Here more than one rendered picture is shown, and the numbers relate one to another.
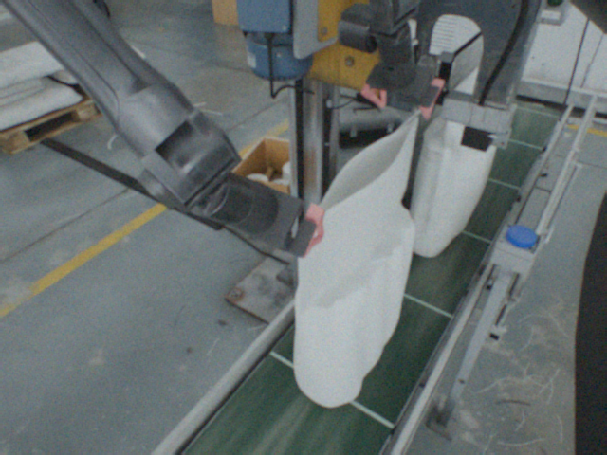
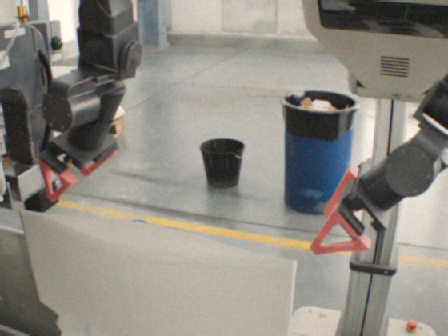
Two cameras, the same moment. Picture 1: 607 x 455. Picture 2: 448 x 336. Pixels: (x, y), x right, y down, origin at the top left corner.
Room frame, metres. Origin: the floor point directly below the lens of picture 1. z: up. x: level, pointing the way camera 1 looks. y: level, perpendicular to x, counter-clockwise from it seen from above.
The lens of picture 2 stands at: (0.76, 0.58, 1.41)
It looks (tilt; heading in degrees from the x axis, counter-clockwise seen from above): 23 degrees down; 257
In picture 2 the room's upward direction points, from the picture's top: 1 degrees counter-clockwise
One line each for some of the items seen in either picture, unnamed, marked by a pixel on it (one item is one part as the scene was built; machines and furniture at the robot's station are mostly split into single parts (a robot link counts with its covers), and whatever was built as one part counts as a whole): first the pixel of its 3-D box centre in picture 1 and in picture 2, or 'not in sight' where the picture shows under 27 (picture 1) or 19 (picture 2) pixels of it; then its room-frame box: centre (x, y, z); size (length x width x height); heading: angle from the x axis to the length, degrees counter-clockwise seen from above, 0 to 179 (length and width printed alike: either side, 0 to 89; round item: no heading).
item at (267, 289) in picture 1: (295, 268); not in sight; (1.35, 0.06, 0.10); 0.50 x 0.42 x 0.20; 146
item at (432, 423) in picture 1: (443, 421); not in sight; (0.71, -0.46, 0.01); 0.09 x 0.09 x 0.02; 56
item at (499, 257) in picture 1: (516, 248); not in sight; (0.71, -0.46, 0.81); 0.08 x 0.08 x 0.06; 56
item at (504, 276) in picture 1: (470, 356); not in sight; (0.71, -0.46, 0.39); 0.03 x 0.03 x 0.78; 56
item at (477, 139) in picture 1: (485, 136); (45, 192); (0.90, -0.40, 0.98); 0.09 x 0.05 x 0.05; 56
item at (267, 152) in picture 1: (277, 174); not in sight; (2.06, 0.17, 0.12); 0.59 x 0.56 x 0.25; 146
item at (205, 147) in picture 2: not in sight; (222, 163); (0.00, -2.52, 0.13); 0.30 x 0.30 x 0.26
